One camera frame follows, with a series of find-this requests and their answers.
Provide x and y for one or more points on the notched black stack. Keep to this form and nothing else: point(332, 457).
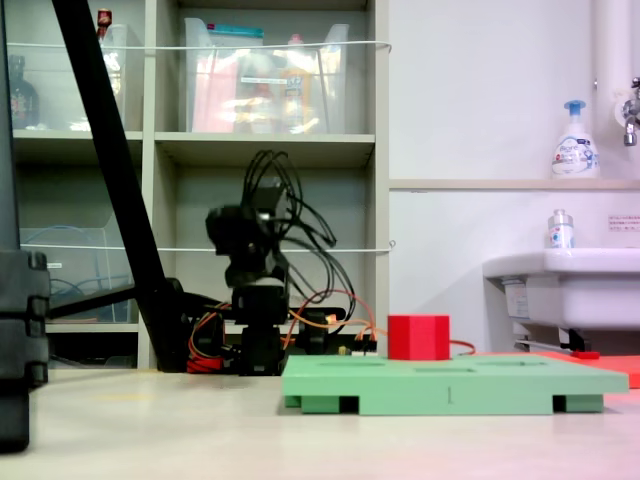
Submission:
point(20, 325)

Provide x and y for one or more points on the small clear sanitizer bottle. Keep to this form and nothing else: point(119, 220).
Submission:
point(560, 232)

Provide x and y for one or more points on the teal header plastic pouch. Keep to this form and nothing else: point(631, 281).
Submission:
point(235, 34)

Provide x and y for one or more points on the large clear storage bin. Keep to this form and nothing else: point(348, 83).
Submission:
point(215, 90)

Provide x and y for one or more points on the pink capped bottle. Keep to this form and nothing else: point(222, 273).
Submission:
point(297, 90)

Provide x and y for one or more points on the thick black tripod leg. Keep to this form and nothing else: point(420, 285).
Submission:
point(115, 175)

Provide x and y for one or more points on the white pump soap bottle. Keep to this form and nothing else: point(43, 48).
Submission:
point(575, 150)

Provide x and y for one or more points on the red printed base clamp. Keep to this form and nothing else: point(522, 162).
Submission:
point(205, 364)

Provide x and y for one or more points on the brown bottle with red cap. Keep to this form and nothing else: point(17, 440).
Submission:
point(104, 20)

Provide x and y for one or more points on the green shape sorting board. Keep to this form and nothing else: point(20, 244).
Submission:
point(400, 395)

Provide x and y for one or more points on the narrow clear storage bin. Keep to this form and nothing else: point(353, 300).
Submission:
point(122, 75)

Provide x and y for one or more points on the metal water tap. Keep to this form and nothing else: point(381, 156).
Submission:
point(630, 115)

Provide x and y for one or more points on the small circuit board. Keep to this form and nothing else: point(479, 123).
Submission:
point(367, 346)

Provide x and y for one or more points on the dark grey upright panel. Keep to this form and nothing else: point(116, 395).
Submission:
point(7, 150)

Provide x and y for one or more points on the dark round glass bottle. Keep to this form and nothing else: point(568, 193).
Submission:
point(22, 100)

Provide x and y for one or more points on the black clamp knob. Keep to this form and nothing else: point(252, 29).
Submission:
point(315, 340)

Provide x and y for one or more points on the small orange foam slab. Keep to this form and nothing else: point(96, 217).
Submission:
point(620, 372)

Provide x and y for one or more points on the white sink basin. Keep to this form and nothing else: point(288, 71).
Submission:
point(575, 295)

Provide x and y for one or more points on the red eight-sided block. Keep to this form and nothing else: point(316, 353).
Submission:
point(417, 337)

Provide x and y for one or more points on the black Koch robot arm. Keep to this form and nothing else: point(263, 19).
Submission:
point(260, 300)

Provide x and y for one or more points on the grey shelf unit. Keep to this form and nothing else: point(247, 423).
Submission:
point(148, 150)

